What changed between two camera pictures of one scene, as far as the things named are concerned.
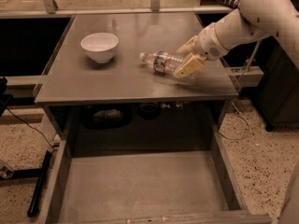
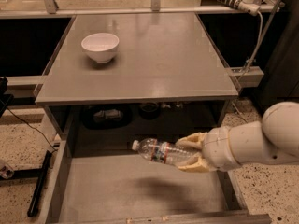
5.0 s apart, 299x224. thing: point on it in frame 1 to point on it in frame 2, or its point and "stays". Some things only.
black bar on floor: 39,185 stays
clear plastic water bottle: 164,63 to 163,151
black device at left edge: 4,98 stays
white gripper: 207,46 to 216,149
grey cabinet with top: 111,83 stays
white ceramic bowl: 101,46 stays
